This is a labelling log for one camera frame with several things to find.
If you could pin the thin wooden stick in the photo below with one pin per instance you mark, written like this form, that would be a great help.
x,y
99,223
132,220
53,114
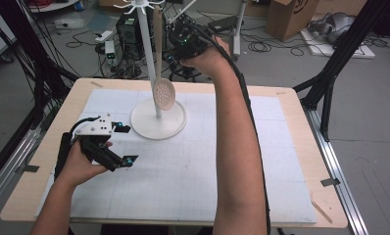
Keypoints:
x,y
322,211

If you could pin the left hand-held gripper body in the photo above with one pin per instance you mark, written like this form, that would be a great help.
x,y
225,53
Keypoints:
x,y
95,125

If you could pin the white floor stand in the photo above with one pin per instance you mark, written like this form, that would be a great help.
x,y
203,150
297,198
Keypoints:
x,y
237,36

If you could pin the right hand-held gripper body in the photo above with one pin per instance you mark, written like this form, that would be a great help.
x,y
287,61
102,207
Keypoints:
x,y
191,39

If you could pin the grey rounded device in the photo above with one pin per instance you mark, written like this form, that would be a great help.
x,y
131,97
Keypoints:
x,y
336,26

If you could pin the white hook stand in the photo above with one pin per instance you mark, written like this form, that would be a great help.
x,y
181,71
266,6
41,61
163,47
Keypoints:
x,y
157,125

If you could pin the white flat board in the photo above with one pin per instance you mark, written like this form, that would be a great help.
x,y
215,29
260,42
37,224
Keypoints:
x,y
363,52

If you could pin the white adapter box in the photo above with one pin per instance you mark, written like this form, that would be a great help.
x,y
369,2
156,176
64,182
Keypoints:
x,y
109,49

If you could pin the person's right hand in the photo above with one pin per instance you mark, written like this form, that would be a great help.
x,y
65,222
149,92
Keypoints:
x,y
212,60

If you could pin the white power strip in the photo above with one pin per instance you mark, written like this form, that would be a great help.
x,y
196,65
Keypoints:
x,y
104,36

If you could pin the cardboard box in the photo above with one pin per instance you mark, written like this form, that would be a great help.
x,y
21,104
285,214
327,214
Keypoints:
x,y
287,19

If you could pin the person's left hand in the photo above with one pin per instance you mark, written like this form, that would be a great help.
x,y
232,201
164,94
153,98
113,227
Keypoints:
x,y
75,168

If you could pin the wooden slotted spoon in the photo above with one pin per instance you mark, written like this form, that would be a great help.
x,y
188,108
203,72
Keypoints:
x,y
164,94

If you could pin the black metal frame strut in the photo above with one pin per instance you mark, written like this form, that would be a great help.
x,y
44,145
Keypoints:
x,y
36,58
340,55

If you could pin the white grid mat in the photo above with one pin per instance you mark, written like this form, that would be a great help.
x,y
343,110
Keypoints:
x,y
170,182

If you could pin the white round table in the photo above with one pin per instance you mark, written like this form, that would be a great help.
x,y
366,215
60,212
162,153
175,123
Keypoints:
x,y
52,6

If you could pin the black tape strip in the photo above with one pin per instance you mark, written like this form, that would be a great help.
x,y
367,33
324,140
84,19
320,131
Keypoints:
x,y
29,168
330,182

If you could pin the black flat laptop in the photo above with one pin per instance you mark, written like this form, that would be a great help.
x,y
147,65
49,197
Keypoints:
x,y
222,23

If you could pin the aluminium rail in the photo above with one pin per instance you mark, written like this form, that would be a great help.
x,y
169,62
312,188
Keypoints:
x,y
10,169
336,169

